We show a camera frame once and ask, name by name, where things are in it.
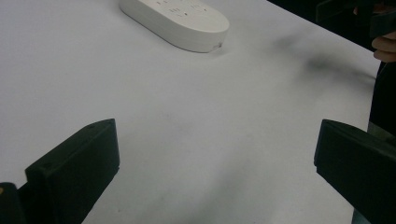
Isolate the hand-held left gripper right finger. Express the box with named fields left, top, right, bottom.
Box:
left=313, top=119, right=396, bottom=224

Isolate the white power strip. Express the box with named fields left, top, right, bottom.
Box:
left=119, top=0, right=231, bottom=53

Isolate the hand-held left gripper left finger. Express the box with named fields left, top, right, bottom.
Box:
left=18, top=118, right=120, bottom=224

